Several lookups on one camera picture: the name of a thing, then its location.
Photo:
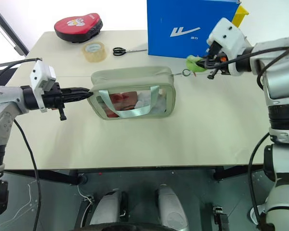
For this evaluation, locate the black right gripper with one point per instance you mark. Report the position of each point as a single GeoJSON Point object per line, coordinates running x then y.
{"type": "Point", "coordinates": [216, 51]}

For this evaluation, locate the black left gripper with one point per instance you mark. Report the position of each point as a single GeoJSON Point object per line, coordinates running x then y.
{"type": "Point", "coordinates": [53, 97]}

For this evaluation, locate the green pouch with clear window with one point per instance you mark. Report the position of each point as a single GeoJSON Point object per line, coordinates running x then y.
{"type": "Point", "coordinates": [135, 74]}

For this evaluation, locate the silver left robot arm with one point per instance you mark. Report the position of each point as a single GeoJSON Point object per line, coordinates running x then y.
{"type": "Point", "coordinates": [7, 96]}

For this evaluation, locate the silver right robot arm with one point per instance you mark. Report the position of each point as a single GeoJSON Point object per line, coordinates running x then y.
{"type": "Point", "coordinates": [279, 79]}

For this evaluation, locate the clear packing tape roll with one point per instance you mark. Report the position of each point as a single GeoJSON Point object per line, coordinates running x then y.
{"type": "Point", "coordinates": [94, 57]}

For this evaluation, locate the blue cardboard box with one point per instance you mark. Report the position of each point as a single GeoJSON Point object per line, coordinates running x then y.
{"type": "Point", "coordinates": [173, 19]}

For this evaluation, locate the red and black pad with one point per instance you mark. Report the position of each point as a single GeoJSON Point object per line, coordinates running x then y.
{"type": "Point", "coordinates": [74, 27]}

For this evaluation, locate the silver robot left leg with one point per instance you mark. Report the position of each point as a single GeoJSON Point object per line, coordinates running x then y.
{"type": "Point", "coordinates": [106, 207]}

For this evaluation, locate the silver robot leg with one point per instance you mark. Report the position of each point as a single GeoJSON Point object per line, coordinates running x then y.
{"type": "Point", "coordinates": [169, 207]}
{"type": "Point", "coordinates": [106, 207]}

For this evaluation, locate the silver robot right leg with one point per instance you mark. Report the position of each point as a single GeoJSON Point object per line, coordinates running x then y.
{"type": "Point", "coordinates": [169, 207]}

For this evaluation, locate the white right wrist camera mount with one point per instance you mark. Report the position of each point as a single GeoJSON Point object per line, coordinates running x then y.
{"type": "Point", "coordinates": [227, 36]}

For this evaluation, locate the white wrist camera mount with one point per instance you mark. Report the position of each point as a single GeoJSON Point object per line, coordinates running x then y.
{"type": "Point", "coordinates": [42, 74]}
{"type": "Point", "coordinates": [227, 36]}

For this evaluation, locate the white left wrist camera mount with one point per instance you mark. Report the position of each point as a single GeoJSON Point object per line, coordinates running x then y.
{"type": "Point", "coordinates": [42, 74]}

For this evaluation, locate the black table frame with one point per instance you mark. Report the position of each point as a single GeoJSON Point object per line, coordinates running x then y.
{"type": "Point", "coordinates": [67, 176]}

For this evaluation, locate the grey metal frame bar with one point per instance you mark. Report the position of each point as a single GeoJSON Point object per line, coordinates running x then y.
{"type": "Point", "coordinates": [5, 22]}

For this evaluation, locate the black floor bracket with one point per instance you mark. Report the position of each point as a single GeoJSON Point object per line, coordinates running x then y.
{"type": "Point", "coordinates": [220, 215]}
{"type": "Point", "coordinates": [85, 211]}

